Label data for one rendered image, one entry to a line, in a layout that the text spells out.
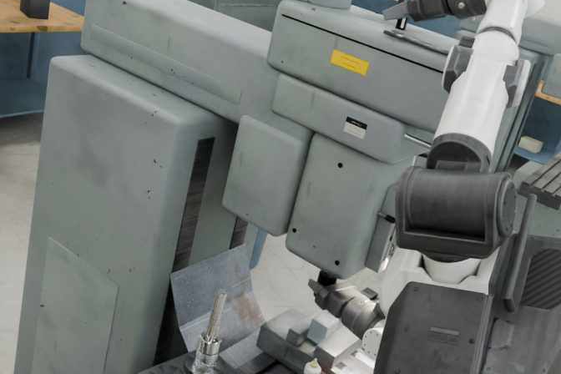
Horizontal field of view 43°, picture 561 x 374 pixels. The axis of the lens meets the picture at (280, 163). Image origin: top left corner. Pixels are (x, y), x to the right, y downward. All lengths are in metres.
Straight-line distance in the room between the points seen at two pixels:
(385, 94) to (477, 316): 0.58
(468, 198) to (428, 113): 0.47
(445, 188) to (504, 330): 0.22
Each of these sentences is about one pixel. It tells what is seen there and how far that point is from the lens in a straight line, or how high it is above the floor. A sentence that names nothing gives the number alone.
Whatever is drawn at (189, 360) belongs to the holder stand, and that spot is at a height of 1.16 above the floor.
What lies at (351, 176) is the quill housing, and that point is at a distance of 1.58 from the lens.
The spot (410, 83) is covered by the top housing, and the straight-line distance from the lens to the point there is 1.45.
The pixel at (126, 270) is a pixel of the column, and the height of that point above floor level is 1.11.
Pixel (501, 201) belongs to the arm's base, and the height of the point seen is 1.80.
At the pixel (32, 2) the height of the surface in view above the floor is 1.00.
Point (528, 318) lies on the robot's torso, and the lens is 1.08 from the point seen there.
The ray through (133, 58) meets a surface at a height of 1.61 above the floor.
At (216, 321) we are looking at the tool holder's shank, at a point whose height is 1.27.
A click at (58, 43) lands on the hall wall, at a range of 6.44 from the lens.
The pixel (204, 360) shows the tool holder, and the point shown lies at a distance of 1.54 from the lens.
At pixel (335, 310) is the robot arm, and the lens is 1.74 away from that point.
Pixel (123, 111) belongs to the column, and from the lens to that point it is 1.82.
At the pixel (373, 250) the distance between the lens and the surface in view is 1.69.
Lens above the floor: 2.11
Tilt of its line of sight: 21 degrees down
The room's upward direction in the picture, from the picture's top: 14 degrees clockwise
